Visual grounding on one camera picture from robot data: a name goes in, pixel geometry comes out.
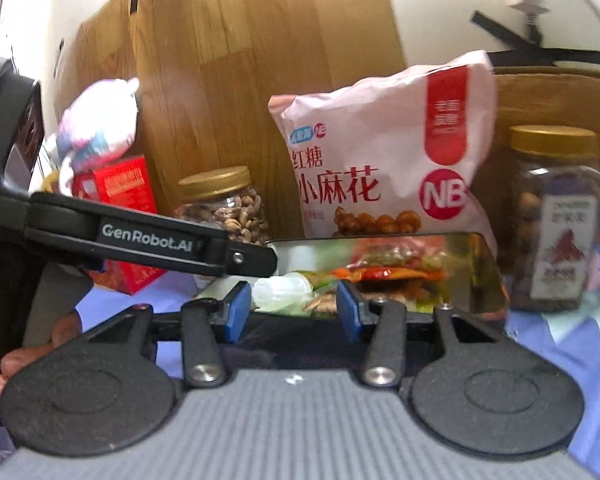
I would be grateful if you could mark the nut jar with dark label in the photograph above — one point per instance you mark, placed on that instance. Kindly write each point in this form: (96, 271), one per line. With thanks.
(555, 240)

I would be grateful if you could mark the wooden board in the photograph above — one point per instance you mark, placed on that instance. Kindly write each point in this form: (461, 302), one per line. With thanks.
(230, 60)

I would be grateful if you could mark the white pink plush toy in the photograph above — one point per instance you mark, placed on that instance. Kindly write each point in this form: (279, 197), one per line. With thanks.
(100, 125)

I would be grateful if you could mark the cashew jar with gold lid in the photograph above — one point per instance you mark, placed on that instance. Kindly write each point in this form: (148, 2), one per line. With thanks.
(220, 210)

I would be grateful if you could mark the clear plastic packet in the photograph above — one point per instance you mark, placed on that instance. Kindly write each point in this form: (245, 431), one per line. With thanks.
(280, 290)

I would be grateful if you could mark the person's left hand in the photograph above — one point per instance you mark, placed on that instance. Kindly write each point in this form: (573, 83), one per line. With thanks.
(65, 330)

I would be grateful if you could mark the large pink snack bag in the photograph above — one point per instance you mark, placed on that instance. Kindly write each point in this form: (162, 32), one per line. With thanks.
(380, 135)

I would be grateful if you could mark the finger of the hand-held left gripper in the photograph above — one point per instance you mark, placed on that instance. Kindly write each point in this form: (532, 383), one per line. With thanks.
(155, 240)

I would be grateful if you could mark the blue printed cloth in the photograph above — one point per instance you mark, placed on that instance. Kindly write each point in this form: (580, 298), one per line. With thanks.
(555, 340)

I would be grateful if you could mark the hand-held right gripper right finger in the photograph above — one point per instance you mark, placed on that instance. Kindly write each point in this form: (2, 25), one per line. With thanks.
(347, 310)

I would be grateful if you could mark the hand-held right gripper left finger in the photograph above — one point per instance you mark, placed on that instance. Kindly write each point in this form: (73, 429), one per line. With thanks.
(237, 310)

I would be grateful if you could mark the black snack box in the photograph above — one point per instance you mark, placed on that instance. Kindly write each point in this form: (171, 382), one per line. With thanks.
(430, 270)

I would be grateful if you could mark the red gift box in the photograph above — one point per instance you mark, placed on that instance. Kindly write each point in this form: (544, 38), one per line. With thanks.
(125, 180)

